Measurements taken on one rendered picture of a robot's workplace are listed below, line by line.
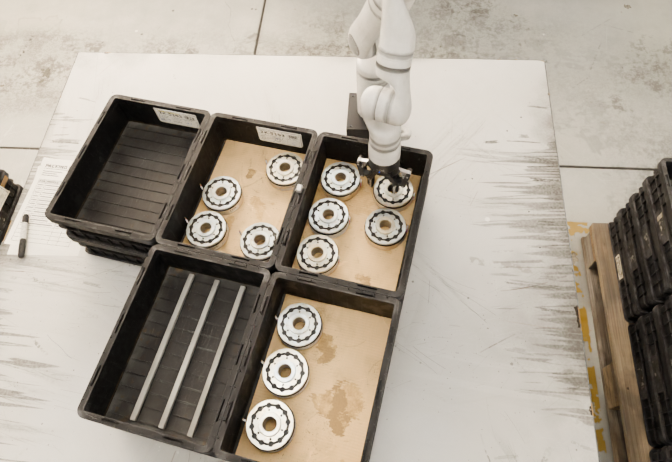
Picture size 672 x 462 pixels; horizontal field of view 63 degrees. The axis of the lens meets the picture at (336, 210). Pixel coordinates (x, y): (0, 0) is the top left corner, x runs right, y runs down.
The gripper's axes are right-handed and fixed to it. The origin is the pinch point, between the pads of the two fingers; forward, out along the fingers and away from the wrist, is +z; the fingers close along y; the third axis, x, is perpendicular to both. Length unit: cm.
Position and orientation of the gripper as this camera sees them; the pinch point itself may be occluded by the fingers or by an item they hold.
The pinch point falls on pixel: (383, 184)
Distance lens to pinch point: 141.2
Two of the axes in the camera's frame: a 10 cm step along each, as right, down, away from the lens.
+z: 0.6, 4.8, 8.7
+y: 9.4, 2.7, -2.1
